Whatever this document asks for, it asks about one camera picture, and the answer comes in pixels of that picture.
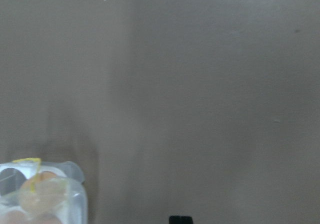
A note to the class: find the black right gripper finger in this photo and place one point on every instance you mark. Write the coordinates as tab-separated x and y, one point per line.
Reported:
186	220
174	220

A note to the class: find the clear plastic egg box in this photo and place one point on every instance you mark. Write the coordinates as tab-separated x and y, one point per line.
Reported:
74	210

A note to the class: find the brown egg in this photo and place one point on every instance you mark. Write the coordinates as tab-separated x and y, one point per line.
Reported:
46	175
13	217
36	196

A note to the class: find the brown egg in box front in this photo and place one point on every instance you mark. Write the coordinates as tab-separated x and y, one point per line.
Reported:
46	175

